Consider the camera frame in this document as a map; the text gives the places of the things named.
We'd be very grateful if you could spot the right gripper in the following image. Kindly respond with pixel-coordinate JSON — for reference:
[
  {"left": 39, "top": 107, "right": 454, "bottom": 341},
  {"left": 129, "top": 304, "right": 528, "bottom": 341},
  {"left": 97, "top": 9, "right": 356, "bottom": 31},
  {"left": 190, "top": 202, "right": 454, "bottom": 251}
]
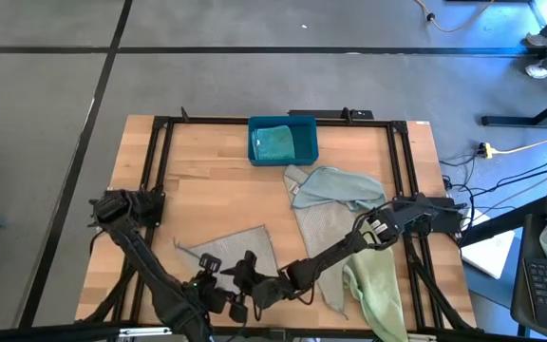
[{"left": 218, "top": 250, "right": 298, "bottom": 310}]

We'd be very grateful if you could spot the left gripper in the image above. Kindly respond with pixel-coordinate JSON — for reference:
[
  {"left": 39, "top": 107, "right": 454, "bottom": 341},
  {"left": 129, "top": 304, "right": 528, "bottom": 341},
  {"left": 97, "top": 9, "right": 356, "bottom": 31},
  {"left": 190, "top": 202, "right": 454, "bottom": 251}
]
[{"left": 192, "top": 254, "right": 252, "bottom": 325}]

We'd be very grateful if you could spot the grey waffle towel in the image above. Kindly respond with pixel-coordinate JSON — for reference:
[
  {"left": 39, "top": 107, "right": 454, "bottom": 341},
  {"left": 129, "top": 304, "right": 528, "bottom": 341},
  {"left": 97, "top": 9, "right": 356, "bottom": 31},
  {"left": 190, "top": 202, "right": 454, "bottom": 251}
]
[
  {"left": 282, "top": 164, "right": 374, "bottom": 315},
  {"left": 173, "top": 225, "right": 279, "bottom": 291}
]

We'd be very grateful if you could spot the teal microfiber towel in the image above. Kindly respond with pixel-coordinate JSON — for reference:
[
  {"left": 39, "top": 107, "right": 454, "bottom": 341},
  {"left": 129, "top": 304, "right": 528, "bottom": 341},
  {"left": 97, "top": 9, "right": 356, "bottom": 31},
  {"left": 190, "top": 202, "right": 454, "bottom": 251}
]
[{"left": 251, "top": 124, "right": 297, "bottom": 162}]

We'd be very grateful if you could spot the green microfiber towel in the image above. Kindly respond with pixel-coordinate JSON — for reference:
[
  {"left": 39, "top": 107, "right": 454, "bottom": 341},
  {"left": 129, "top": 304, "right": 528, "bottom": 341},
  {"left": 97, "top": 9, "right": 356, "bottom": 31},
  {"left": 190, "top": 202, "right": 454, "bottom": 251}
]
[{"left": 342, "top": 236, "right": 410, "bottom": 342}]

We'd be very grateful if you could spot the light blue microfiber towel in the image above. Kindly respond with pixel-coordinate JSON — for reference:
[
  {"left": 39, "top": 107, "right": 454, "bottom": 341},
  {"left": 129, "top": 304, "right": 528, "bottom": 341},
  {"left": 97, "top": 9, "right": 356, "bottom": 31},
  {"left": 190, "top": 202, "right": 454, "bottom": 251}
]
[{"left": 291, "top": 165, "right": 388, "bottom": 213}]

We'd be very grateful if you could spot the blue plastic bin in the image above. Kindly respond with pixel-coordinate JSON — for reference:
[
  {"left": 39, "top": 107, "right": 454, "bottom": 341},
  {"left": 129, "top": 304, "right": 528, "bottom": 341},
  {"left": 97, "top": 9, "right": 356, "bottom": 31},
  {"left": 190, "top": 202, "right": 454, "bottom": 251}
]
[{"left": 247, "top": 115, "right": 320, "bottom": 167}]

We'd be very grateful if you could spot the black bar behind table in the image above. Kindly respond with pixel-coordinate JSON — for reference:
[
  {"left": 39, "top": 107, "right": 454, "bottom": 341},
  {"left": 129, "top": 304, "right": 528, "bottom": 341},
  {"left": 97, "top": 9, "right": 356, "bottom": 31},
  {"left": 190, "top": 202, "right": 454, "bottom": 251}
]
[{"left": 287, "top": 108, "right": 375, "bottom": 121}]

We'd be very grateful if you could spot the black stand leg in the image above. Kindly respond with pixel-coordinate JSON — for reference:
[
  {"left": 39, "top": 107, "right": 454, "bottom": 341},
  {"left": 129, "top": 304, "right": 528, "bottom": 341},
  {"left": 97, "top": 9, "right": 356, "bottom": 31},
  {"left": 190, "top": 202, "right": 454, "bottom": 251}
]
[{"left": 481, "top": 87, "right": 547, "bottom": 128}]

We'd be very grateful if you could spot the person's shoe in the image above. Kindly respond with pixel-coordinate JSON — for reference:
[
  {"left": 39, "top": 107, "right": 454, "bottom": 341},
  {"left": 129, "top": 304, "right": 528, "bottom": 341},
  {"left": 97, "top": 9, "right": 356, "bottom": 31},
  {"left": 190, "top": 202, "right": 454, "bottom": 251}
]
[
  {"left": 524, "top": 31, "right": 547, "bottom": 51},
  {"left": 524, "top": 61, "right": 547, "bottom": 80}
]

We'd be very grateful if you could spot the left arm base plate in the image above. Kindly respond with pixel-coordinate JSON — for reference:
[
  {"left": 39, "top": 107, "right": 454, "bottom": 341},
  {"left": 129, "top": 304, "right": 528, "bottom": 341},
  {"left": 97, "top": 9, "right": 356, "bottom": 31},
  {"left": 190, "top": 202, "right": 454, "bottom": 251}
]
[{"left": 95, "top": 188, "right": 167, "bottom": 228}]

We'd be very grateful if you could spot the black table frame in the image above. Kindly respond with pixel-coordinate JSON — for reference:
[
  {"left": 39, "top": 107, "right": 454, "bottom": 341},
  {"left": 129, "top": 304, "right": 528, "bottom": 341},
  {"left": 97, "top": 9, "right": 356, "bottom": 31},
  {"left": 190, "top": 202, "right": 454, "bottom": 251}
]
[{"left": 76, "top": 106, "right": 479, "bottom": 333}]

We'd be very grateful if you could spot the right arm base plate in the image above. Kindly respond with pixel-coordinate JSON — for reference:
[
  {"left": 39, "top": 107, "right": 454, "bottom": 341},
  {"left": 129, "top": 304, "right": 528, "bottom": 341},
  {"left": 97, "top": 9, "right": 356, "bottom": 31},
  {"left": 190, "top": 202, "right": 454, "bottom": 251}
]
[{"left": 393, "top": 193, "right": 464, "bottom": 235}]

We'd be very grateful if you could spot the yellow power plug cable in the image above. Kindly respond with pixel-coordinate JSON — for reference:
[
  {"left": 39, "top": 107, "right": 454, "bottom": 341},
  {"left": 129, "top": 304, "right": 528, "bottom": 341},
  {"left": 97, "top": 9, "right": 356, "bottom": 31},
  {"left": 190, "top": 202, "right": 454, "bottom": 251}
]
[{"left": 478, "top": 138, "right": 547, "bottom": 160}]

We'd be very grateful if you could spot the yellow floor cable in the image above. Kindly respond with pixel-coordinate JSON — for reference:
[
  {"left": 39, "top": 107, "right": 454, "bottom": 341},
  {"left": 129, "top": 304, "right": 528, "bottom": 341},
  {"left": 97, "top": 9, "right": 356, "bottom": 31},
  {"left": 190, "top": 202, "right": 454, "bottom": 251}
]
[{"left": 414, "top": 0, "right": 496, "bottom": 34}]

